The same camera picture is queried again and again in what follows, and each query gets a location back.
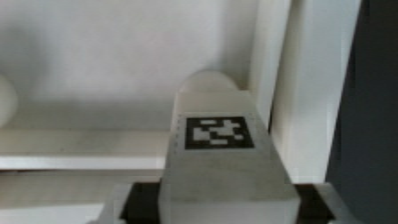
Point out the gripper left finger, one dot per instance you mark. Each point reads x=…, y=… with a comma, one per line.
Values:
x=131, y=207

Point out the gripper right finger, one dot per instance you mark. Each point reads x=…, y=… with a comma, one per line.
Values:
x=324, y=209

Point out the white square table top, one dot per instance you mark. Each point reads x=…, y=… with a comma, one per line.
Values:
x=97, y=56

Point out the white L-shaped obstacle fence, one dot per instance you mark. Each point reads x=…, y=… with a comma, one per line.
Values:
x=56, y=196

